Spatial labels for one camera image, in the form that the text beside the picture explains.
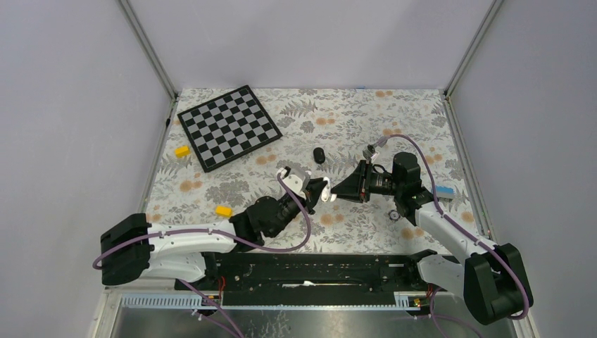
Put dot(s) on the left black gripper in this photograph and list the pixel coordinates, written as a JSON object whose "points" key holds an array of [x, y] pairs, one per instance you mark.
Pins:
{"points": [[312, 193]]}

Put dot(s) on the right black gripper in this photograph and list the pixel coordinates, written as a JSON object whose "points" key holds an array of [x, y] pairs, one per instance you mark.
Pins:
{"points": [[357, 186]]}

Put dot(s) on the white earbud charging case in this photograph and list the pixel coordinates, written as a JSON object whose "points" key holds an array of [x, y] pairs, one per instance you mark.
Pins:
{"points": [[327, 195]]}

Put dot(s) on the black earbud charging case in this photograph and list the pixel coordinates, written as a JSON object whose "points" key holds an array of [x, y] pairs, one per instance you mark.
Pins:
{"points": [[319, 155]]}

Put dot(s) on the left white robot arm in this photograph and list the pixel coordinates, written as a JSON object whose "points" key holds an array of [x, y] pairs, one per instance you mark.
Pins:
{"points": [[136, 248]]}

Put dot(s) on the yellow block near arm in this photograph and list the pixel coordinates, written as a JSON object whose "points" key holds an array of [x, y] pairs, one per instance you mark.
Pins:
{"points": [[224, 211]]}

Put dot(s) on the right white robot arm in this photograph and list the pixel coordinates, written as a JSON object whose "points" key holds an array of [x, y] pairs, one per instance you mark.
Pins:
{"points": [[490, 278]]}

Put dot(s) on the floral table mat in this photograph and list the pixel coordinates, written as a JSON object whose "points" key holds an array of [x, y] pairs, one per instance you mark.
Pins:
{"points": [[342, 122]]}

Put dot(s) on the small grey block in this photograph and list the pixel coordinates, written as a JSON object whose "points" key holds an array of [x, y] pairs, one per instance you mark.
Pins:
{"points": [[381, 142]]}

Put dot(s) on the blue grey block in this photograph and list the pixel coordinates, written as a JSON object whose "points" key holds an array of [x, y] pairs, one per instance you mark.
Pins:
{"points": [[445, 192]]}

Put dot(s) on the black white checkerboard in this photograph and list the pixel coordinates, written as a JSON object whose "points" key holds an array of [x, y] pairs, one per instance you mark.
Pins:
{"points": [[228, 127]]}

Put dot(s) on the yellow block far left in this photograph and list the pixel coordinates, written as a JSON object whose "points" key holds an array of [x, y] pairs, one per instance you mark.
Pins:
{"points": [[182, 151]]}

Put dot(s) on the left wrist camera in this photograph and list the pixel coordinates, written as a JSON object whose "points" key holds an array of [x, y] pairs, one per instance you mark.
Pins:
{"points": [[296, 179]]}

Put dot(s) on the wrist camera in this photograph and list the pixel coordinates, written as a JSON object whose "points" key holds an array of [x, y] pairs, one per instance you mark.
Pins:
{"points": [[296, 179], [370, 153]]}

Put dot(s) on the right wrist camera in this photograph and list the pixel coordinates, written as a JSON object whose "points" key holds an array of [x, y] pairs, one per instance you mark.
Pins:
{"points": [[370, 153]]}

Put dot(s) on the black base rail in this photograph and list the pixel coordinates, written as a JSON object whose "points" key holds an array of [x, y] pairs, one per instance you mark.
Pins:
{"points": [[310, 275]]}

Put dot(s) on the white slotted cable duct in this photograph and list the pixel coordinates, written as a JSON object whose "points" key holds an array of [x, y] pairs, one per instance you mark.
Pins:
{"points": [[392, 301]]}

